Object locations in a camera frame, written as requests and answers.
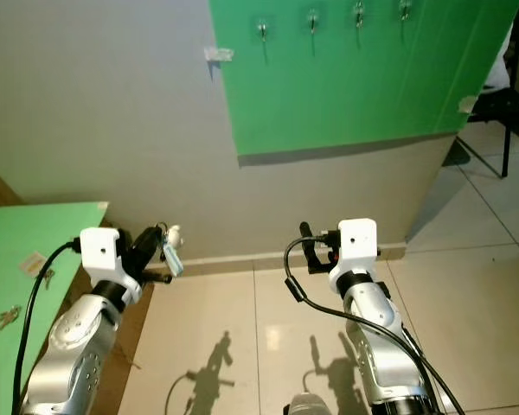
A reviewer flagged grey robot leg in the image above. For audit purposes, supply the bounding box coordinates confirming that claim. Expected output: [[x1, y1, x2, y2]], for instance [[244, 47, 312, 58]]
[[290, 392, 338, 415]]

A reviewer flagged silver key bunch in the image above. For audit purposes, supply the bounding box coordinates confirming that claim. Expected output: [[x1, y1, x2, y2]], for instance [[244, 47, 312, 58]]
[[0, 304, 23, 334]]

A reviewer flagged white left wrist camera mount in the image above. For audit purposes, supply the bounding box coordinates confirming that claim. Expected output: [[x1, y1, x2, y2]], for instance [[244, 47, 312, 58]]
[[80, 227, 135, 295]]

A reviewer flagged green wall board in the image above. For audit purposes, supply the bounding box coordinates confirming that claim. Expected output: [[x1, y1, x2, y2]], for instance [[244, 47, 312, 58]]
[[208, 0, 519, 158]]

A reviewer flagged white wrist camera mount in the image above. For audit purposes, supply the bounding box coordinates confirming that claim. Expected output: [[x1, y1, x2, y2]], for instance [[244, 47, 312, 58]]
[[80, 227, 135, 295], [327, 218, 378, 295]]

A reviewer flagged key bunch with white plush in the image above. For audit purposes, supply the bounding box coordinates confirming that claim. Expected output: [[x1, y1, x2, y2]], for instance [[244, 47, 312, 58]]
[[160, 223, 185, 278]]

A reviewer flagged brown wooden panel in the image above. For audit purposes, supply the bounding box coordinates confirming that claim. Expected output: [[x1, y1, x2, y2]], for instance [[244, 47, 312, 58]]
[[0, 160, 27, 209]]

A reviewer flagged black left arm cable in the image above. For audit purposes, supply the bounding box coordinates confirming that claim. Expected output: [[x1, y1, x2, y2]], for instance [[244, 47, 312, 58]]
[[13, 242, 80, 415]]

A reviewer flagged black metal chair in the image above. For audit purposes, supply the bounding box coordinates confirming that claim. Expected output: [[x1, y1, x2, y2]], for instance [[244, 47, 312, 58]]
[[454, 13, 519, 180]]

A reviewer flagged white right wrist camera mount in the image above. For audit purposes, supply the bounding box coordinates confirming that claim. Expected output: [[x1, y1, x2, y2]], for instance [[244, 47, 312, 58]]
[[327, 218, 378, 295]]

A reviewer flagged white cloth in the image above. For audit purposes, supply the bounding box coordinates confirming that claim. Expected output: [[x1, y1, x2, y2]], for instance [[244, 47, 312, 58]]
[[483, 50, 513, 93]]

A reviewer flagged key with beige tag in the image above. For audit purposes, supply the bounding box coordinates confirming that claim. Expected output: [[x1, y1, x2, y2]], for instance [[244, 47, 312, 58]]
[[20, 251, 57, 288]]

